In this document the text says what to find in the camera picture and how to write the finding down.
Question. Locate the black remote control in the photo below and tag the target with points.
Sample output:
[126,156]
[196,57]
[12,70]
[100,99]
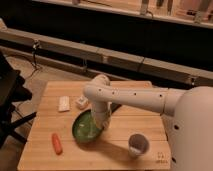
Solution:
[114,107]

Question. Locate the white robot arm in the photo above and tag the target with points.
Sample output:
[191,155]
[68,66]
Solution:
[191,110]

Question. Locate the small white box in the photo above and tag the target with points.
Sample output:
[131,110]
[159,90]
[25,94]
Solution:
[81,102]

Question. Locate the white rectangular block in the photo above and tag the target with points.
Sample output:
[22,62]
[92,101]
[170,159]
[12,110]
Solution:
[64,104]

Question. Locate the orange carrot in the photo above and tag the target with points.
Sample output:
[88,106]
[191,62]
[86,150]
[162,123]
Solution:
[56,144]

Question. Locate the black chair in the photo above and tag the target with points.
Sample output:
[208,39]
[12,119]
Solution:
[11,90]

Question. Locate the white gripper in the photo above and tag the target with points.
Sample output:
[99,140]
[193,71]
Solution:
[101,114]

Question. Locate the green ceramic bowl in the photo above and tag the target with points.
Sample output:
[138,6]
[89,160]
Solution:
[84,129]

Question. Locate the white paper cup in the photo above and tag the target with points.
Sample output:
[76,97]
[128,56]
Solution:
[138,145]

